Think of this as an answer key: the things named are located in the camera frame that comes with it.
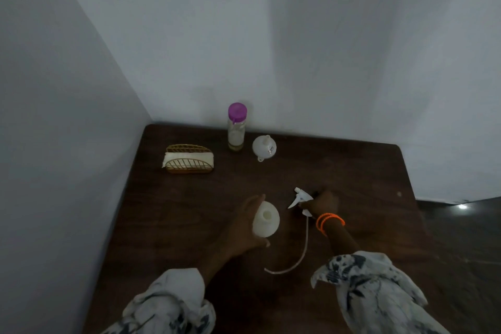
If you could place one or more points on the white patterned left sleeve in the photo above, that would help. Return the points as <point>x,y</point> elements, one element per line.
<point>164,306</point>

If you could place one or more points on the person's right hand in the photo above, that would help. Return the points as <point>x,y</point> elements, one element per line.
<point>324,203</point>

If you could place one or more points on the white plastic spray bottle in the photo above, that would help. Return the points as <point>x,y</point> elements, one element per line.
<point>266,219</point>

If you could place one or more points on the person's left hand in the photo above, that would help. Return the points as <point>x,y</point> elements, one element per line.
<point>242,234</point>

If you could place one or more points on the white patterned right sleeve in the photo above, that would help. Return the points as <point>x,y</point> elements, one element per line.
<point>375,294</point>

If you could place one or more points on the person's left forearm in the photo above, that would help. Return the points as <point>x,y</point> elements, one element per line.
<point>213,259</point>

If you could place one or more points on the white plastic funnel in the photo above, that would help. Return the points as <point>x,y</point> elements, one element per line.
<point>264,146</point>

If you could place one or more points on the white patterned sleeve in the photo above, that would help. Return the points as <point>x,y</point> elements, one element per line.
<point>375,294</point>
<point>164,306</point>

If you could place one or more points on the white napkins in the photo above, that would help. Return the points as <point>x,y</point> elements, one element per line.
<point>172,158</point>

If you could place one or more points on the white spray trigger head with tube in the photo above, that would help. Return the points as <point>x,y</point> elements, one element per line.
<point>301,204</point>

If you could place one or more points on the orange bangles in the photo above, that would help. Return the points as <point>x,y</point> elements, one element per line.
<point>329,221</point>

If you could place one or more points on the person's left thumb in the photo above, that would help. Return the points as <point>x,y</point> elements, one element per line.
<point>261,241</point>

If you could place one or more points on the person's right forearm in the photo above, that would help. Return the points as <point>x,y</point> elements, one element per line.
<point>341,238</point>

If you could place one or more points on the clear bottle with purple cap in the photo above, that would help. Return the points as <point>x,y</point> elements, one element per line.
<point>237,126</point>

